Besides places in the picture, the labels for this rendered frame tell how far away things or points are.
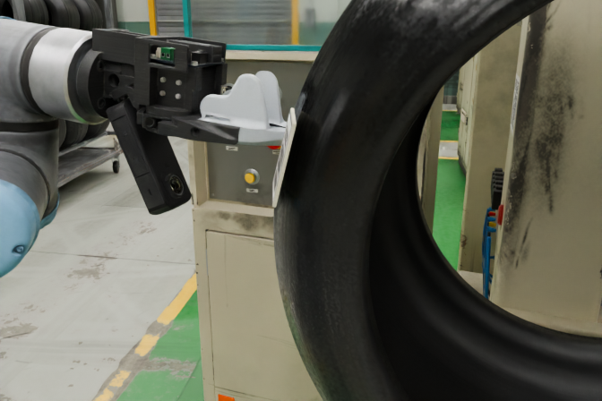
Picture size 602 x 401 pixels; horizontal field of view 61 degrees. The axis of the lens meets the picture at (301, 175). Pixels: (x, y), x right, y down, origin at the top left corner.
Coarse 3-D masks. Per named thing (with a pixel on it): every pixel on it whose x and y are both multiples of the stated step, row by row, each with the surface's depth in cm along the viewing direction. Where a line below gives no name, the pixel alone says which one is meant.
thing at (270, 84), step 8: (264, 72) 46; (264, 80) 46; (272, 80) 46; (264, 88) 46; (272, 88) 46; (264, 96) 46; (272, 96) 46; (272, 104) 46; (272, 112) 46; (280, 112) 46; (272, 120) 46; (280, 120) 46
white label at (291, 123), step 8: (288, 120) 35; (288, 128) 34; (288, 136) 33; (288, 144) 33; (280, 152) 36; (288, 152) 33; (280, 160) 35; (280, 168) 33; (280, 176) 33; (272, 184) 37; (280, 184) 34; (272, 192) 36; (272, 200) 34
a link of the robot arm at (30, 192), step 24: (0, 168) 44; (24, 168) 47; (0, 192) 40; (24, 192) 42; (48, 192) 51; (0, 216) 39; (24, 216) 41; (0, 240) 40; (24, 240) 41; (0, 264) 41
